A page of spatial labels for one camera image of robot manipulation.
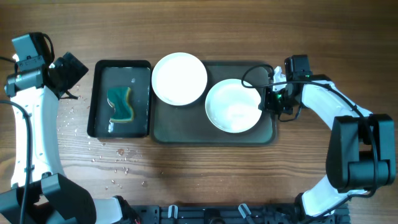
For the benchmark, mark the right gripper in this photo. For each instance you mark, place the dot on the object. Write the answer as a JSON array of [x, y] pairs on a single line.
[[268, 99]]

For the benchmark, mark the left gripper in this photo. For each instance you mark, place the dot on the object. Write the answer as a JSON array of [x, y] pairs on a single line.
[[71, 70]]

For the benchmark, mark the white plate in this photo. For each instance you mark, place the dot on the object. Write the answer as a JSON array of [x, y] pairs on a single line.
[[232, 105], [179, 79]]

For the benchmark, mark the green yellow sponge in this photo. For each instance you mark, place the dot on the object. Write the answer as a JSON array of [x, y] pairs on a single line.
[[118, 99]]

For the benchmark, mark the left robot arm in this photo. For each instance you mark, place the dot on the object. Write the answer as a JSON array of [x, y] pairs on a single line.
[[40, 192]]

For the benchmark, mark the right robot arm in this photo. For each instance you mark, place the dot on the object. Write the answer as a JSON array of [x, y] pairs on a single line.
[[361, 153]]

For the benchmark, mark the black rectangular sponge tray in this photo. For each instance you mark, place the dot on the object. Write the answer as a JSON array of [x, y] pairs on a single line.
[[135, 74]]

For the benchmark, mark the dark brown serving tray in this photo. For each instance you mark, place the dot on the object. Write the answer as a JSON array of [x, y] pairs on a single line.
[[189, 125]]

